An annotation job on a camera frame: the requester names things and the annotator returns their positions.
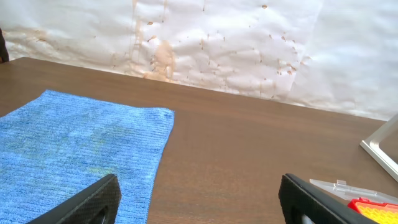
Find blue cloth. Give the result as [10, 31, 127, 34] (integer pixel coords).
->
[0, 89, 175, 224]

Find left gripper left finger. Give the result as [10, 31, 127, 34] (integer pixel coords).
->
[26, 174, 122, 224]

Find red and yellow tip box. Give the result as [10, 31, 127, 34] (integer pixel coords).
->
[309, 179, 398, 224]

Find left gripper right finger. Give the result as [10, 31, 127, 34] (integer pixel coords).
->
[278, 173, 377, 224]

